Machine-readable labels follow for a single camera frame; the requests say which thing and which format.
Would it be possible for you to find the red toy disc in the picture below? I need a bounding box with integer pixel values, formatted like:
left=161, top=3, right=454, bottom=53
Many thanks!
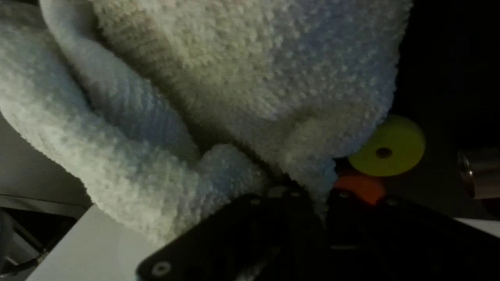
left=336, top=174, right=386, bottom=205

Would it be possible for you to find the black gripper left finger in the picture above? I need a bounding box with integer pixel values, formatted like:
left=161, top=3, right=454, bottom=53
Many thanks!
left=136, top=192, right=318, bottom=281

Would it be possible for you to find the clear plastic bin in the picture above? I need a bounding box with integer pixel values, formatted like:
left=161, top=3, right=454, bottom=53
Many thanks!
left=0, top=122, right=153, bottom=281

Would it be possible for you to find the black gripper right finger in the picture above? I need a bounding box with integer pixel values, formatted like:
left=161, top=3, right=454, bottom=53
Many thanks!
left=326, top=189, right=500, bottom=281

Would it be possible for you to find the white towel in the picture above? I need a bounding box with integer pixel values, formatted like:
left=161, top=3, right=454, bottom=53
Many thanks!
left=0, top=0, right=412, bottom=245

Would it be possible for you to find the yellow toy disc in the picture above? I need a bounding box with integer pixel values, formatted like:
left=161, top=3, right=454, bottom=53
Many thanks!
left=348, top=116, right=426, bottom=177

